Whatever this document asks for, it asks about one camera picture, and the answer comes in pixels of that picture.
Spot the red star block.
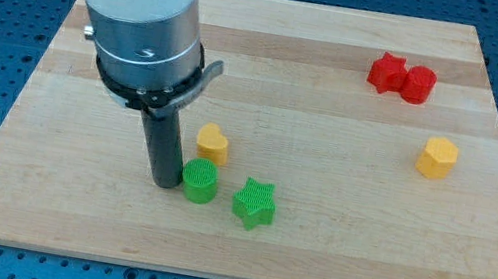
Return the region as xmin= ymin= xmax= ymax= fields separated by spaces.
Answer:
xmin=366 ymin=52 xmax=408 ymax=94

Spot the yellow heart block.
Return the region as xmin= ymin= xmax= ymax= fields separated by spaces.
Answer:
xmin=196 ymin=123 xmax=229 ymax=166

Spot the wooden board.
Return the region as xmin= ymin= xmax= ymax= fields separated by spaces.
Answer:
xmin=0 ymin=0 xmax=498 ymax=279

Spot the yellow hexagon block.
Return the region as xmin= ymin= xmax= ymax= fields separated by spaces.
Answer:
xmin=415 ymin=137 xmax=459 ymax=180

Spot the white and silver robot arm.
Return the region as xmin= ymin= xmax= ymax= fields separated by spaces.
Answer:
xmin=85 ymin=0 xmax=223 ymax=119

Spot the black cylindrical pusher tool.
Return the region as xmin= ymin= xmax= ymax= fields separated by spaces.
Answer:
xmin=141 ymin=109 xmax=183 ymax=189

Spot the red cylinder block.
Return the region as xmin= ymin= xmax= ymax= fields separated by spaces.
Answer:
xmin=399 ymin=65 xmax=438 ymax=105

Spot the green star block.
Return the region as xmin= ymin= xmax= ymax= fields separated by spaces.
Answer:
xmin=231 ymin=177 xmax=276 ymax=231

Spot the green cylinder block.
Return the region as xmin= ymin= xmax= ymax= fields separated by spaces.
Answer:
xmin=182 ymin=158 xmax=218 ymax=204

